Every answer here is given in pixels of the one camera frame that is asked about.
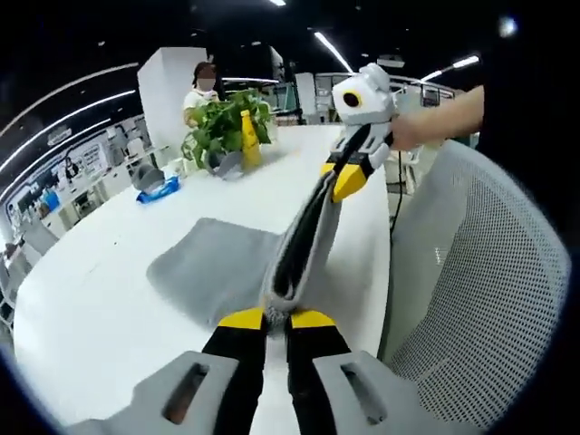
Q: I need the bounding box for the white table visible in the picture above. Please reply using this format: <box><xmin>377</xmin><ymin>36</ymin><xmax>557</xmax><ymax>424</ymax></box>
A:
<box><xmin>12</xmin><ymin>124</ymin><xmax>393</xmax><ymax>427</ymax></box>

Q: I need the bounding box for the blue wipes packet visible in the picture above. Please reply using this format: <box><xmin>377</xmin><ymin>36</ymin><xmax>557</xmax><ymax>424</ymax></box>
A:
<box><xmin>136</xmin><ymin>175</ymin><xmax>181</xmax><ymax>205</ymax></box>

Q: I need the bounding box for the grey curved plastic object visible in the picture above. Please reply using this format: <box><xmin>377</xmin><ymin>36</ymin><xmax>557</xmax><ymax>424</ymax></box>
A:
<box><xmin>131</xmin><ymin>163</ymin><xmax>165</xmax><ymax>191</ymax></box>
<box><xmin>206</xmin><ymin>151</ymin><xmax>244</xmax><ymax>180</ymax></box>

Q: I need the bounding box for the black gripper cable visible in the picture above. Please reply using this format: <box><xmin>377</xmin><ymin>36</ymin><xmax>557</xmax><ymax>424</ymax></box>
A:
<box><xmin>389</xmin><ymin>149</ymin><xmax>405</xmax><ymax>237</ymax></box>

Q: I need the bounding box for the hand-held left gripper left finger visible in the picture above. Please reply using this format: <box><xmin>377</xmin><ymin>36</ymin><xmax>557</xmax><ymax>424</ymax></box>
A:
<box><xmin>65</xmin><ymin>307</ymin><xmax>267</xmax><ymax>435</ymax></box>

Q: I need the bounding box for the green potted plant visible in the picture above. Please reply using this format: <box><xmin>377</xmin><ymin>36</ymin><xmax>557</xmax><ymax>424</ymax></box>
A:
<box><xmin>180</xmin><ymin>89</ymin><xmax>273</xmax><ymax>167</ymax></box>

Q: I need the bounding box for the grey mesh office chair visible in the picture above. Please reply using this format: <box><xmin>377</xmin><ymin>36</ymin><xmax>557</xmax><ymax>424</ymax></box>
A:
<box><xmin>378</xmin><ymin>139</ymin><xmax>572</xmax><ymax>430</ymax></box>

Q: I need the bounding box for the yellow bottle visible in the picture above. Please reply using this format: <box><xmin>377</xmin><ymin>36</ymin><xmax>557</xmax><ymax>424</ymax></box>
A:
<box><xmin>239</xmin><ymin>110</ymin><xmax>263</xmax><ymax>171</ymax></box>

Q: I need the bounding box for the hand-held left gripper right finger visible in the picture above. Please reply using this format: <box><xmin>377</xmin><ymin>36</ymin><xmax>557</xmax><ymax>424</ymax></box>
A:
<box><xmin>286</xmin><ymin>310</ymin><xmax>484</xmax><ymax>435</ymax></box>

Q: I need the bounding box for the person's right hand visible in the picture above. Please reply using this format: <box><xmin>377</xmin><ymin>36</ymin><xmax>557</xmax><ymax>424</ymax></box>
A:
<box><xmin>390</xmin><ymin>112</ymin><xmax>426</xmax><ymax>151</ymax></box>

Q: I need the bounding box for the grey towel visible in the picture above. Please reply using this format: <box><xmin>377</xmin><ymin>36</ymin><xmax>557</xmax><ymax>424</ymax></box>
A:
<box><xmin>146</xmin><ymin>174</ymin><xmax>345</xmax><ymax>336</ymax></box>

